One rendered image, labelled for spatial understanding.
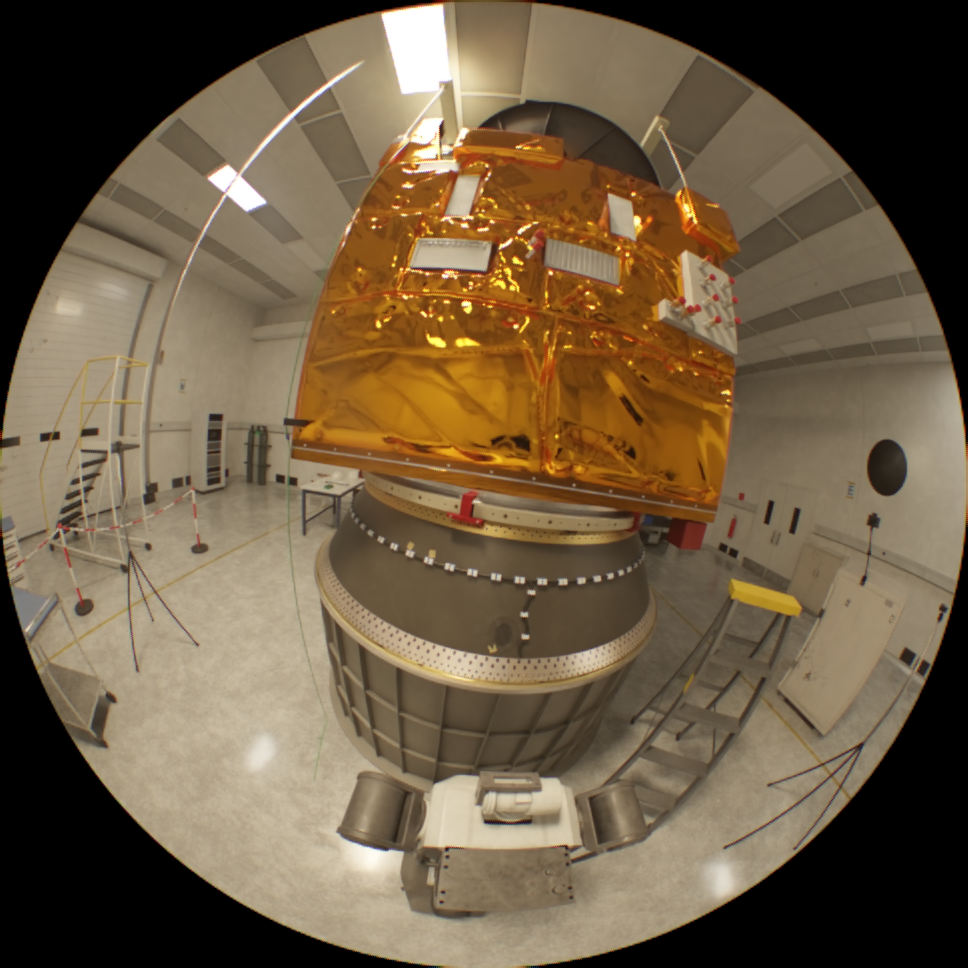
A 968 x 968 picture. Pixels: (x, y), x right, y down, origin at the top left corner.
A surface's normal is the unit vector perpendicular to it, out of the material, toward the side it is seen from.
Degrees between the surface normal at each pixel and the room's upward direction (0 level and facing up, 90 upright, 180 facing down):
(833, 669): 90
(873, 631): 90
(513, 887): 0
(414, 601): 62
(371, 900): 0
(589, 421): 89
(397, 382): 89
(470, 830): 0
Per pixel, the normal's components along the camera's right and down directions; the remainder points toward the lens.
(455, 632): -0.08, -0.35
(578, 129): -0.45, 0.68
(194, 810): 0.15, -0.98
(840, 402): -0.99, -0.14
